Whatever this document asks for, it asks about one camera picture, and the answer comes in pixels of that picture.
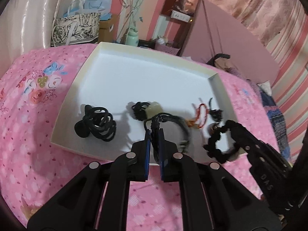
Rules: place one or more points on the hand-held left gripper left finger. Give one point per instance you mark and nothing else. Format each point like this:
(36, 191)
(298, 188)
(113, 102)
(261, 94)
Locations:
(147, 154)

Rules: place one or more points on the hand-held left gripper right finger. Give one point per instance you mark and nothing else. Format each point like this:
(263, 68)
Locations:
(162, 154)

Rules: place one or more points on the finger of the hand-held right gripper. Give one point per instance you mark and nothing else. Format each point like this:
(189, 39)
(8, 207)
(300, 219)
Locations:
(243, 134)

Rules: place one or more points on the black scrunchie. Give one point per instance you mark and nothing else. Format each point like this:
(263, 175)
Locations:
(214, 137)

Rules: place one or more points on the black hair claw clip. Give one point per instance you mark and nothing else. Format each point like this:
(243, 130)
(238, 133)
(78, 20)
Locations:
(80, 128)

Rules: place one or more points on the white shallow tray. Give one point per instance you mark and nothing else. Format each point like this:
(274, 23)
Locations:
(144, 77)

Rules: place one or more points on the dark blue patterned blanket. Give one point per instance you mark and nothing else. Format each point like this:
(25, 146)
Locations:
(274, 118)

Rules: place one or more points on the peach cloth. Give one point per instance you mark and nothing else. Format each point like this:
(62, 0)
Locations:
(227, 66)

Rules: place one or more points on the pink headboard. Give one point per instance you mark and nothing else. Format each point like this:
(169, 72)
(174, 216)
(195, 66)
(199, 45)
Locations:
(228, 33)

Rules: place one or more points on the pink floral bedsheet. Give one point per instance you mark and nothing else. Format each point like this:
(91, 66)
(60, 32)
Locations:
(36, 130)

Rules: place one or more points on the white small bottle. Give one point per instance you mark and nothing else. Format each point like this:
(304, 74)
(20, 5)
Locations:
(159, 39)

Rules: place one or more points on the green bottle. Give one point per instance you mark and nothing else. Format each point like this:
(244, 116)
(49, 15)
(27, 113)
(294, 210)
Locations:
(132, 38)

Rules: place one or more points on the cardboard box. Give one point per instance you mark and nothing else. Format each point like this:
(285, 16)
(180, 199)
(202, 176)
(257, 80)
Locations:
(107, 28)

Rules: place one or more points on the pink patterned curtain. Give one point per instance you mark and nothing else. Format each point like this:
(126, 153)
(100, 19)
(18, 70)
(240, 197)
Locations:
(252, 2)

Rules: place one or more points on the white power strip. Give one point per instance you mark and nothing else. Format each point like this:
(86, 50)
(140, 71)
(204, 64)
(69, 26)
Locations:
(180, 16)

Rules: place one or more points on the floral tote bag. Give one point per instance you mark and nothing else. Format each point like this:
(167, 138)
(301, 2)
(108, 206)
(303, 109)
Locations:
(72, 31)

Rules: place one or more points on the blue paper bag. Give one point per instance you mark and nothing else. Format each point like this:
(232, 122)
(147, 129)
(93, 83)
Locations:
(96, 4)

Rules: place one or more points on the white satin curtain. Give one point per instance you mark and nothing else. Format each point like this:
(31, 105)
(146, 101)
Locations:
(31, 16)

